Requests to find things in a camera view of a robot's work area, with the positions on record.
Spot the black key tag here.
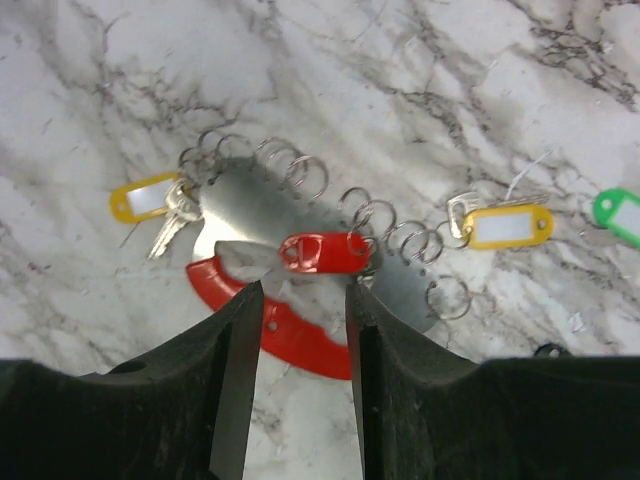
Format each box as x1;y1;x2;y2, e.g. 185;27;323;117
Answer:
533;343;572;358

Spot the red key tag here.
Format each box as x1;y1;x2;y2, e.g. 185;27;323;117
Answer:
278;231;373;274

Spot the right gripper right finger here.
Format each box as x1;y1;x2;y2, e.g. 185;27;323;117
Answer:
346;286;639;479

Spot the red handled key organizer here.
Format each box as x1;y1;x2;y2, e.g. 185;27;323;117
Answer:
180;134;471;380

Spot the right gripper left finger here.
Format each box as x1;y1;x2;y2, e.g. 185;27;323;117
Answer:
1;283;264;479

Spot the yellow key tag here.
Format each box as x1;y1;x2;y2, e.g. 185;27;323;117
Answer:
462;204;554;250
109;172;181;224

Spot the green key tag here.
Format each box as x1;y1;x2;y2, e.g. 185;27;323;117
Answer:
592;188;640;248

